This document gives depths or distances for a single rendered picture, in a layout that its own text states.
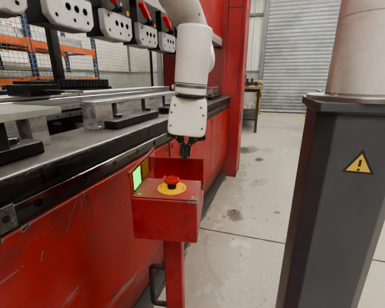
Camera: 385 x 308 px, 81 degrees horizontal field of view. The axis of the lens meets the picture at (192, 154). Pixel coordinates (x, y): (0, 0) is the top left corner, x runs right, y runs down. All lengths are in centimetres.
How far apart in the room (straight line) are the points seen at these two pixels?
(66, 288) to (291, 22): 789
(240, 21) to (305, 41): 571
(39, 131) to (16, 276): 33
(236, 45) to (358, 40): 190
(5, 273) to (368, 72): 76
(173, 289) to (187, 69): 65
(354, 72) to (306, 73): 746
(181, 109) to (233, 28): 187
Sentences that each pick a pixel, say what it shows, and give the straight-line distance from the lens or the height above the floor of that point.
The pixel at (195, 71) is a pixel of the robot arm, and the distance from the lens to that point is 56.
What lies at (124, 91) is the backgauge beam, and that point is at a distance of 139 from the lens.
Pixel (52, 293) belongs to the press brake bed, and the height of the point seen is 57.
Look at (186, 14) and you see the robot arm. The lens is 66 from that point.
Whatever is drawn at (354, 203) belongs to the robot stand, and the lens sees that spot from 56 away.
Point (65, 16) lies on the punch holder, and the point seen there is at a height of 120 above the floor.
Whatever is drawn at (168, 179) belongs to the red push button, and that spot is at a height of 81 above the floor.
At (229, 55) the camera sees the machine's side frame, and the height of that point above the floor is 126.
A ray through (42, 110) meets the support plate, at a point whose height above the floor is 100.
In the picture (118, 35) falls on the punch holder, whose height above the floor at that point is 119.
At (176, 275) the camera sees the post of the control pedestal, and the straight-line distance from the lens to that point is 78.
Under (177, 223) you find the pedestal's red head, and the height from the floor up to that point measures 71.
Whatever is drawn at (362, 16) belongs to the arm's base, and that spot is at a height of 114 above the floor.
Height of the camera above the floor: 104
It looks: 18 degrees down
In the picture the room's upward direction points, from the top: straight up
